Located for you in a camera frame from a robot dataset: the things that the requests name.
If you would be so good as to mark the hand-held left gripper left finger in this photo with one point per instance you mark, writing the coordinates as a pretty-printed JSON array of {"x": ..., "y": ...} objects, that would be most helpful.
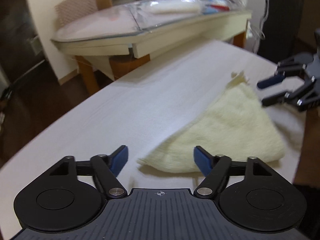
[{"x": 118, "y": 158}]

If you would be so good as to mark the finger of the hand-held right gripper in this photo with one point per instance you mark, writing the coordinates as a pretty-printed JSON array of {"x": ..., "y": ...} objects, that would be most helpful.
[
  {"x": 271, "y": 81},
  {"x": 290, "y": 96}
]

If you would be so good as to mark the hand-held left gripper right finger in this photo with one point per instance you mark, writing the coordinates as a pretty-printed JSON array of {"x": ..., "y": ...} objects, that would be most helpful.
[{"x": 202, "y": 159}]

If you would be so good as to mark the pale yellow towel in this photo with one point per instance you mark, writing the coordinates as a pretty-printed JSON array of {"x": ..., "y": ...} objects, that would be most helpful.
[{"x": 232, "y": 135}]

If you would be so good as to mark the dark furniture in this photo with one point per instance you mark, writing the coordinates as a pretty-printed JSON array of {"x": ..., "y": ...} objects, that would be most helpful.
[{"x": 282, "y": 22}]

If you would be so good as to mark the white power strip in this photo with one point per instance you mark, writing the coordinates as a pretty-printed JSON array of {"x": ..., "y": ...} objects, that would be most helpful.
[{"x": 249, "y": 30}]

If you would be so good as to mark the cream dining table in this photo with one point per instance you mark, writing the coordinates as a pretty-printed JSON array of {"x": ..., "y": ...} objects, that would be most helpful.
[{"x": 125, "y": 37}]

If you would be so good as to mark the clear plastic bag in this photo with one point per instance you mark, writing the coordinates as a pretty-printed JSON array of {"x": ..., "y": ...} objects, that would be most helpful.
[{"x": 172, "y": 6}]

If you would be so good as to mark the quilted beige chair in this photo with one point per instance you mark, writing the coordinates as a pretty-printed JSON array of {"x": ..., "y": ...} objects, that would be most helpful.
[{"x": 75, "y": 10}]

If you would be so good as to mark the brown wooden board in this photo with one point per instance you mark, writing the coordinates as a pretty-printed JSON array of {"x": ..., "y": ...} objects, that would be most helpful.
[{"x": 104, "y": 0}]

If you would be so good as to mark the dark brown door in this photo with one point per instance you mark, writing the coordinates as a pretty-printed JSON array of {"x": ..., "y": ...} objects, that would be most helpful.
[{"x": 17, "y": 25}]

